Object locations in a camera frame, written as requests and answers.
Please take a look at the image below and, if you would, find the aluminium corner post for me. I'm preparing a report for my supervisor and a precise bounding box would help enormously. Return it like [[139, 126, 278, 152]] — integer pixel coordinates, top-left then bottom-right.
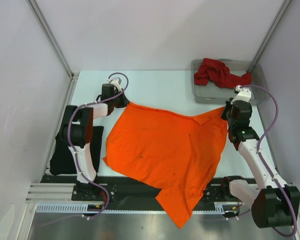
[[247, 0, 293, 72], [26, 0, 75, 78]]

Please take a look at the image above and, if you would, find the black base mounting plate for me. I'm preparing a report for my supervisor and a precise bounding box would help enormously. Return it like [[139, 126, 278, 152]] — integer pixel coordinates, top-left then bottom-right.
[[40, 175, 246, 213]]

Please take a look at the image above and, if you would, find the folded black t-shirt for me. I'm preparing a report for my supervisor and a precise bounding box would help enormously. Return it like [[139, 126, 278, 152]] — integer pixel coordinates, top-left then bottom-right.
[[50, 126, 104, 176]]

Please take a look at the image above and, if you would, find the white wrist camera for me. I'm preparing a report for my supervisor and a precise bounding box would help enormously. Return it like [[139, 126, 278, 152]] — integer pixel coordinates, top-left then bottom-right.
[[107, 77, 122, 92], [230, 85, 252, 105]]

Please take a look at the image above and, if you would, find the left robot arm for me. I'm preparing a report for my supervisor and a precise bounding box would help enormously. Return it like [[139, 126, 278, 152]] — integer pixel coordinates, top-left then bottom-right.
[[59, 82, 130, 200]]

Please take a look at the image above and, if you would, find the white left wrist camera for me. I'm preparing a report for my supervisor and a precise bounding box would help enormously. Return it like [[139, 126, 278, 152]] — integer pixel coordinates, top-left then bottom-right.
[[107, 77, 122, 92]]

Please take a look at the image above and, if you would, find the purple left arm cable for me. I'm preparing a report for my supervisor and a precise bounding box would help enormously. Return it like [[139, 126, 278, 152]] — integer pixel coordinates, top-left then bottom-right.
[[67, 72, 130, 176]]

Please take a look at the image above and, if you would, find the clear plastic bin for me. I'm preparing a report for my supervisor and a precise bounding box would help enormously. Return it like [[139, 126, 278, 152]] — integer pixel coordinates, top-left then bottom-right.
[[191, 58, 268, 104]]

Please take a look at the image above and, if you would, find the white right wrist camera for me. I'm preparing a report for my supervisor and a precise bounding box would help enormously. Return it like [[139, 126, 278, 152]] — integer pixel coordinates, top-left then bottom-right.
[[230, 85, 252, 105]]

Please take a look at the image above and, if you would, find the red t-shirt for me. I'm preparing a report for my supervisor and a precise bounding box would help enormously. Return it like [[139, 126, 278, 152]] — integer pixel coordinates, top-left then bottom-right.
[[193, 58, 252, 89]]

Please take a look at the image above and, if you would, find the white slotted cable duct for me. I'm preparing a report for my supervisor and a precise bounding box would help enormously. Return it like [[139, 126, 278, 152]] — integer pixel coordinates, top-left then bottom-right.
[[35, 202, 239, 215]]

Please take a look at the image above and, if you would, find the orange t-shirt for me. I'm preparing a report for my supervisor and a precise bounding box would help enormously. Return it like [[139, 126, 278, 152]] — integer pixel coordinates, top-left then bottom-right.
[[104, 103, 228, 228]]

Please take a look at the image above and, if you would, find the right aluminium corner post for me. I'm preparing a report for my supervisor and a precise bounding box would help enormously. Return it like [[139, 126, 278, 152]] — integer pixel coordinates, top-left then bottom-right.
[[247, 0, 293, 72]]

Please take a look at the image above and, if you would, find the left aluminium corner post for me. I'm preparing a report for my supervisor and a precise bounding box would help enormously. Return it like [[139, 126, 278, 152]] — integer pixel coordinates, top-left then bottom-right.
[[26, 0, 75, 78]]

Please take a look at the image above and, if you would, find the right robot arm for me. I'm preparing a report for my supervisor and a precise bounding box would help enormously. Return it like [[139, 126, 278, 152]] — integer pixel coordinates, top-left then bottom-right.
[[220, 98, 300, 229]]

